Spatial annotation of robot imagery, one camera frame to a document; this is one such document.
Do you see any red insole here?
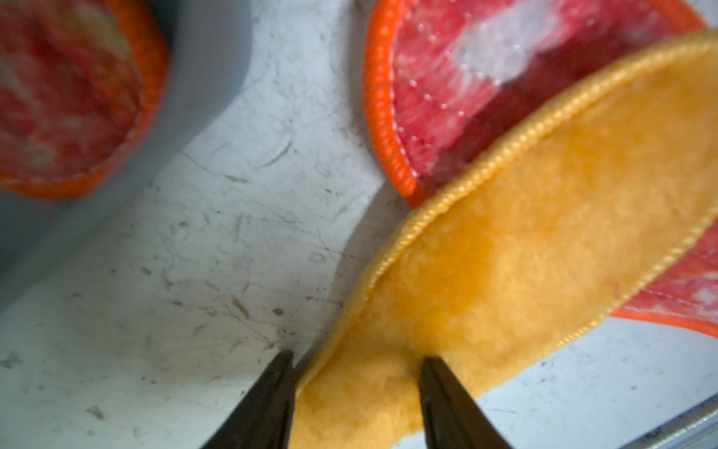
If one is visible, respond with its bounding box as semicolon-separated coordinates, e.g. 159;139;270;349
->
1;1;171;199
363;1;717;336

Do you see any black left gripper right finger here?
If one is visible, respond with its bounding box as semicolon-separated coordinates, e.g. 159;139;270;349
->
419;357;510;449

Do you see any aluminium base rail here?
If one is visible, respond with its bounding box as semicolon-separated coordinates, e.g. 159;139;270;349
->
622;395;718;449

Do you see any yellow insole horizontal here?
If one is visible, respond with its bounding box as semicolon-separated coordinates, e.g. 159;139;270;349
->
290;29;717;448

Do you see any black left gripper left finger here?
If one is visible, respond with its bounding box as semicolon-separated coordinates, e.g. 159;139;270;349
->
203;351;295;449

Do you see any grey-blue storage tray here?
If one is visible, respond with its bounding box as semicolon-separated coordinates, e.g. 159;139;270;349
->
1;1;252;308

